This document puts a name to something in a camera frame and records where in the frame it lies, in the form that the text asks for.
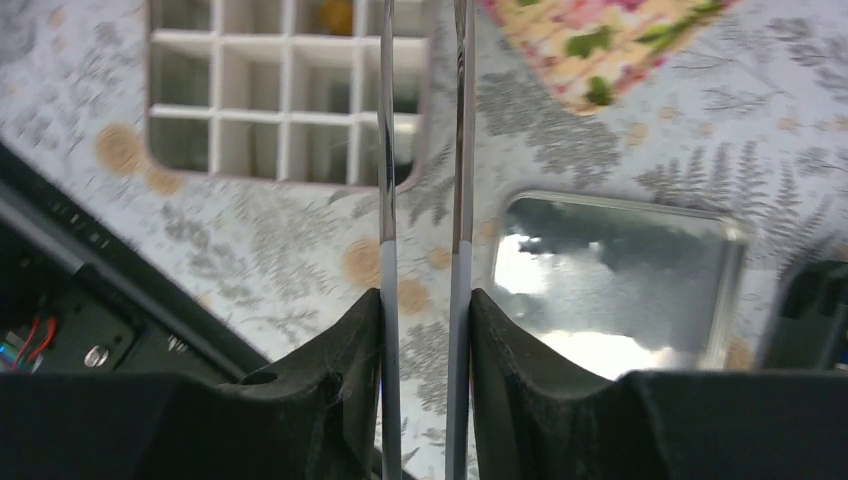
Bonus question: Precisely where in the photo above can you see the compartmented metal chocolate tin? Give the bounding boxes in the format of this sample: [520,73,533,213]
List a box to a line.
[145,1,438,190]

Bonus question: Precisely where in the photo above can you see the black poker chip case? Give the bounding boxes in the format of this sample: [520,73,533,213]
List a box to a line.
[757,260,847,372]

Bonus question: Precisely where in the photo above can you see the floral table mat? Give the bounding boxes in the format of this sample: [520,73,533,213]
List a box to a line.
[1,1,847,369]

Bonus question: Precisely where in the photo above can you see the floral rectangular tray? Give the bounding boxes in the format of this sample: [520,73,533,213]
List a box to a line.
[483,0,734,115]

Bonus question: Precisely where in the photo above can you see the silver tin lid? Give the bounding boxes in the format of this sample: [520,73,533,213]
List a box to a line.
[489,190,751,381]

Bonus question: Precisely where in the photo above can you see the silver metal tongs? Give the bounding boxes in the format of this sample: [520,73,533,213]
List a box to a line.
[378,1,476,479]

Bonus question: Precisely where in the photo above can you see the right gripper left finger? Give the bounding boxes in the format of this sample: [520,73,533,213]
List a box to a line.
[1,289,382,479]

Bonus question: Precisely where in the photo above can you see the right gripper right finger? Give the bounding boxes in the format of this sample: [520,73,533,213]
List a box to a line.
[469,289,847,479]

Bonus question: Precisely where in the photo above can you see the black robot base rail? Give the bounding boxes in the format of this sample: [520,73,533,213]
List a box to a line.
[1,147,266,383]

